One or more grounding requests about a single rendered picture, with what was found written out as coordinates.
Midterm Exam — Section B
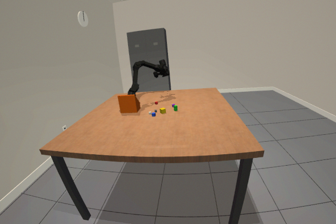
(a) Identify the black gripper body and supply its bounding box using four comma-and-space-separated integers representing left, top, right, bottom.
153, 70, 170, 77

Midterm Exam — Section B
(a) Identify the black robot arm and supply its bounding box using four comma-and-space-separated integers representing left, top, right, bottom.
128, 59, 168, 96

